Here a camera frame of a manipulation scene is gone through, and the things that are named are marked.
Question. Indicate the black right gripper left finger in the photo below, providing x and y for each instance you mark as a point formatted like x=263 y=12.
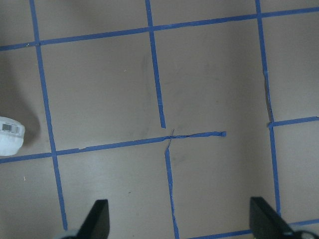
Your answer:
x=95 y=226

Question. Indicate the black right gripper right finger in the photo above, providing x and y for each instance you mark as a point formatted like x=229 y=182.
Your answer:
x=266 y=223

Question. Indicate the tennis ball can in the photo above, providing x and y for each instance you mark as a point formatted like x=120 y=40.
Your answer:
x=11 y=136

